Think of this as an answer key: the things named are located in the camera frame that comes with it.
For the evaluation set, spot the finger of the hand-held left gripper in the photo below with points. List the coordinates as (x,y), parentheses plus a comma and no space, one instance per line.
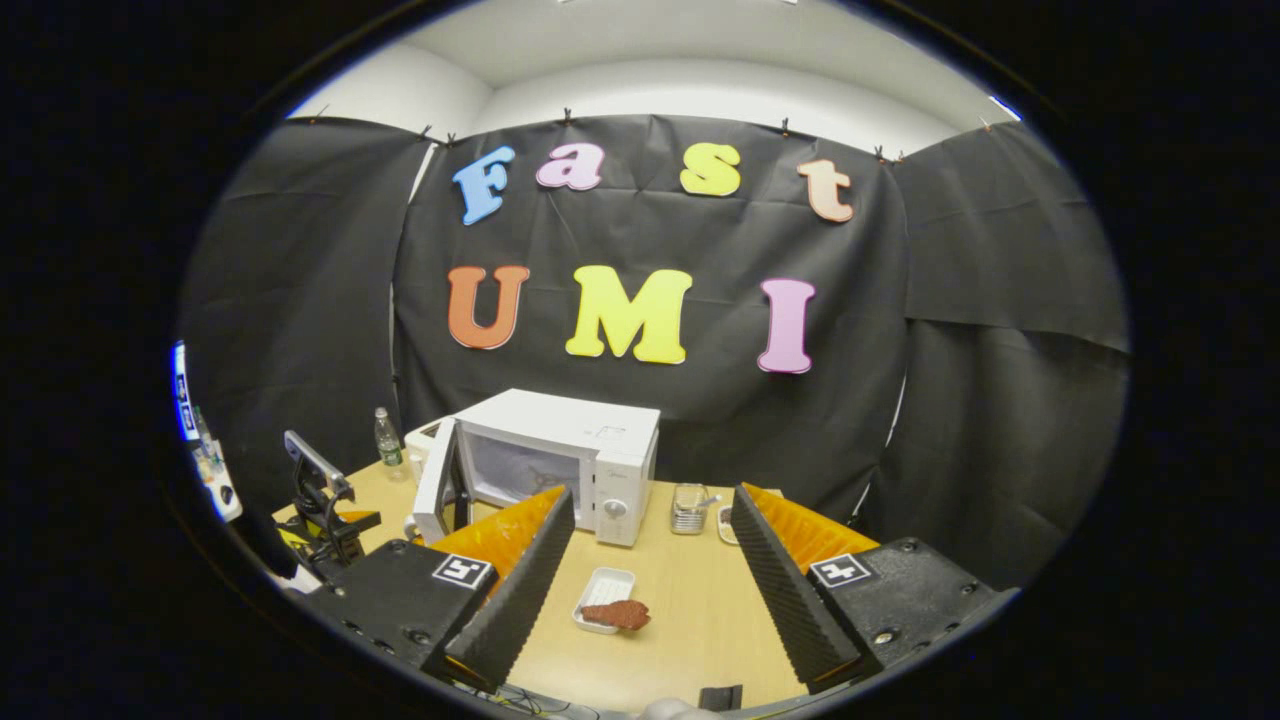
(355,522)

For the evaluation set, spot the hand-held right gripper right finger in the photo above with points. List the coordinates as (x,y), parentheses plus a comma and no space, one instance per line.
(780,590)

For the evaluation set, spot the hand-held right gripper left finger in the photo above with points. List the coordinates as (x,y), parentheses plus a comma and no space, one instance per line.
(525,590)

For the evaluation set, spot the brown meat piece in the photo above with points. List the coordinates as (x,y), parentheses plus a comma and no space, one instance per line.
(618,614)

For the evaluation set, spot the white microwave oven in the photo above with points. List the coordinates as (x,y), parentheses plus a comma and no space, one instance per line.
(625,480)

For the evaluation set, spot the white plastic tray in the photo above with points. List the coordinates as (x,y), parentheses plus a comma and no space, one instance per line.
(600,590)

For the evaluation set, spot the clear plastic water bottle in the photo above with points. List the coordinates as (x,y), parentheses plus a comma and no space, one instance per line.
(388,445)

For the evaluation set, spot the divided dish with beans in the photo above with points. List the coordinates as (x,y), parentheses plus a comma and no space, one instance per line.
(726,525)

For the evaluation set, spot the white toaster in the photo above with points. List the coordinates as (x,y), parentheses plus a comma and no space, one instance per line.
(418,440)

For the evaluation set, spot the small black block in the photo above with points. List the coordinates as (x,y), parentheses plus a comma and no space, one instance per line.
(720,698)

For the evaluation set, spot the blue framed screen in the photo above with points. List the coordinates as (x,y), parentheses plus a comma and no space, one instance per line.
(183,395)

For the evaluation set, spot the black backdrop cloth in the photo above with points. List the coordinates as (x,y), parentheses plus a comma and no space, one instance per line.
(700,420)

